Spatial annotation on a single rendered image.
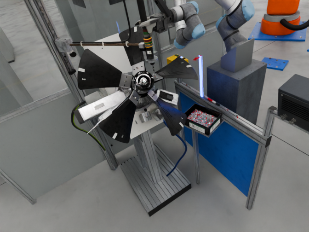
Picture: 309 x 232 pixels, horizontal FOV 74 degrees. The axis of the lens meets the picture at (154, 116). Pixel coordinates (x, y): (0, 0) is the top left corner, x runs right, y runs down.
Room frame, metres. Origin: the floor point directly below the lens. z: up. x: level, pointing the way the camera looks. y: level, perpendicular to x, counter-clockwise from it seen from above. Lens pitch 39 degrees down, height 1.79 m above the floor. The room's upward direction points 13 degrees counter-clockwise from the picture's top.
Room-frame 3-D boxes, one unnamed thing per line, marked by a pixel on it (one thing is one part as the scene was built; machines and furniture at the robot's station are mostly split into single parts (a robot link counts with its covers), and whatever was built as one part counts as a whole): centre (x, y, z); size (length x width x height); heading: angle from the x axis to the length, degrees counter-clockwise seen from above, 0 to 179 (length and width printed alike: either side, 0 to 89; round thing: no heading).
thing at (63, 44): (1.43, 0.47, 1.38); 0.10 x 0.07 x 0.08; 58
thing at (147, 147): (1.14, 0.11, 0.45); 0.09 x 0.04 x 0.91; 113
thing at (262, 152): (0.75, -0.59, 0.39); 0.04 x 0.04 x 0.78; 23
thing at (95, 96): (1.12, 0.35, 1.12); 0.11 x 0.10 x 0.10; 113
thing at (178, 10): (1.18, -0.23, 1.48); 0.08 x 0.05 x 0.08; 23
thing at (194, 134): (1.07, -0.26, 0.40); 0.03 x 0.03 x 0.80; 38
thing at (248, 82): (1.33, -0.67, 0.50); 0.30 x 0.30 x 1.00; 26
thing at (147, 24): (1.08, -0.07, 1.48); 0.09 x 0.03 x 0.06; 123
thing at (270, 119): (0.75, -0.59, 0.96); 0.03 x 0.03 x 0.20; 23
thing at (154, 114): (1.09, -0.03, 0.91); 0.12 x 0.08 x 0.12; 23
